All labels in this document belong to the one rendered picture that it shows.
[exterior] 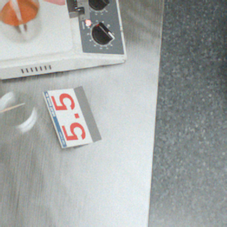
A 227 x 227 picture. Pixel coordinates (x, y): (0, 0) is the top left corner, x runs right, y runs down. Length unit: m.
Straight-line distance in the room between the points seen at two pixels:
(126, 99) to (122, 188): 0.14
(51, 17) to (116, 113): 0.18
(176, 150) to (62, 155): 0.80
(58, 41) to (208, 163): 0.89
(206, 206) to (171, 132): 0.20
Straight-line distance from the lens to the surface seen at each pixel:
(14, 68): 1.10
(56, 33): 1.07
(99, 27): 1.10
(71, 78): 1.14
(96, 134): 1.12
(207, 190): 1.88
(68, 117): 1.10
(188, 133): 1.90
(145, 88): 1.14
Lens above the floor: 1.84
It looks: 73 degrees down
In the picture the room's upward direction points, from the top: 9 degrees counter-clockwise
